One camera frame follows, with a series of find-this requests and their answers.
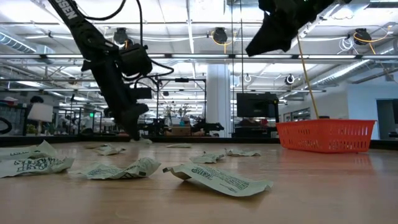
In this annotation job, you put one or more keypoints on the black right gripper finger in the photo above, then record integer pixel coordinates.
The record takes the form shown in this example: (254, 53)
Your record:
(273, 34)

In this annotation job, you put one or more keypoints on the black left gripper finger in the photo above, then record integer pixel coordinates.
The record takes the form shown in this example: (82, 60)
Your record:
(132, 121)

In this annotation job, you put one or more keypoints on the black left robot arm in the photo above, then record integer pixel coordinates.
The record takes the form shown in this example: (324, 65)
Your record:
(74, 21)

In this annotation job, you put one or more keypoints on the brown cardboard box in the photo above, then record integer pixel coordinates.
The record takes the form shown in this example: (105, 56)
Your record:
(180, 131)

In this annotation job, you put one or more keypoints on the white lamp shade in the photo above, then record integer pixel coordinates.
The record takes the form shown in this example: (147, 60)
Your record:
(40, 112)

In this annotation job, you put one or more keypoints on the black monitor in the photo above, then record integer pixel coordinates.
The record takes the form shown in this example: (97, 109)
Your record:
(256, 105)

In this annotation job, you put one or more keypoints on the white building column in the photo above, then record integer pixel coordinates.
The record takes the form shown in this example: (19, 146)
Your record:
(217, 99)

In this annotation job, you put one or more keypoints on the orange plastic basket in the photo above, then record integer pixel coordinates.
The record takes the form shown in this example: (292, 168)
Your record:
(326, 137)

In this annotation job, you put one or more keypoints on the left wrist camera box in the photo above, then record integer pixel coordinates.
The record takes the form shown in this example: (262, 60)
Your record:
(135, 60)

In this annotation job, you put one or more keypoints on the black metal table frame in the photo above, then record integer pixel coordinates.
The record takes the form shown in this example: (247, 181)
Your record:
(62, 140)

